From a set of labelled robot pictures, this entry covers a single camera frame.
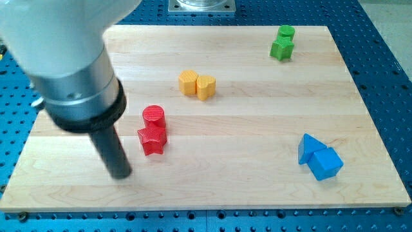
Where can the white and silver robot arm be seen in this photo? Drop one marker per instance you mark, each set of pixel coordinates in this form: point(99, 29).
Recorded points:
point(59, 46)

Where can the blue triangle block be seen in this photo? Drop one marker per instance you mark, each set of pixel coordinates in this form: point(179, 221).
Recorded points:
point(307, 146)

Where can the light wooden board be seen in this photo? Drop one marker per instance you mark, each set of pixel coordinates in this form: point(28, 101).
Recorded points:
point(236, 150)

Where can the yellow heart block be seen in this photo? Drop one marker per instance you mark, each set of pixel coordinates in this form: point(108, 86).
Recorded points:
point(206, 87)

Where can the yellow hexagon block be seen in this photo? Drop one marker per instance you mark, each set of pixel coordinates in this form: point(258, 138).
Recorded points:
point(187, 82)

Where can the red cylinder block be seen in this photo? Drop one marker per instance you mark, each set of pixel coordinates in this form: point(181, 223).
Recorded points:
point(154, 114)

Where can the red star block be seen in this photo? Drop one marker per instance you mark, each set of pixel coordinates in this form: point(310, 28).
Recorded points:
point(152, 139)

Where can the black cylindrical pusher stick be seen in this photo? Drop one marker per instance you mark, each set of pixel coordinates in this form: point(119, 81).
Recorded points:
point(106, 141)

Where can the green star block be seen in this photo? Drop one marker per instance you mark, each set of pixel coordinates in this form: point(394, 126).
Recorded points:
point(282, 48)

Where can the green cylinder block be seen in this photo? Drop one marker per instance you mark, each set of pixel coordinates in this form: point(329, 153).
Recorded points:
point(286, 31)

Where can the blue cube block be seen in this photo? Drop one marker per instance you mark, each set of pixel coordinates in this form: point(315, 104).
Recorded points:
point(325, 163)

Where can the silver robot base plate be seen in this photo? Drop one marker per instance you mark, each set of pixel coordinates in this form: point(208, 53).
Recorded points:
point(178, 6)

